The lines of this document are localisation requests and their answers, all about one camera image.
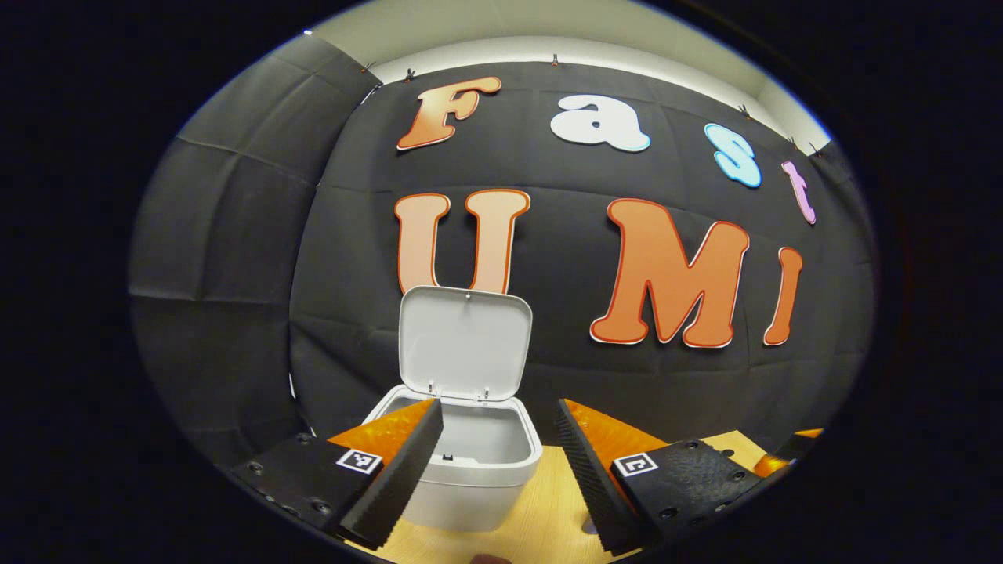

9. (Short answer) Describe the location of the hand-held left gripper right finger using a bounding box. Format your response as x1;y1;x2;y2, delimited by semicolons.
555;397;765;557

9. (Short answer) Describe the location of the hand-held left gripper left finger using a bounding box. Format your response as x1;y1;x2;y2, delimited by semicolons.
229;397;445;551

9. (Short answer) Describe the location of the white desktop garbage bin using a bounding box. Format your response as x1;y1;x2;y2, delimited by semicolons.
362;285;544;533

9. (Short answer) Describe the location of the light wooden desktop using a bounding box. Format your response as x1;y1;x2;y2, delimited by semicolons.
364;429;773;564

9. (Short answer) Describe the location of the black backdrop cloth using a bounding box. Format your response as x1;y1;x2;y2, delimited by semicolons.
128;35;876;471

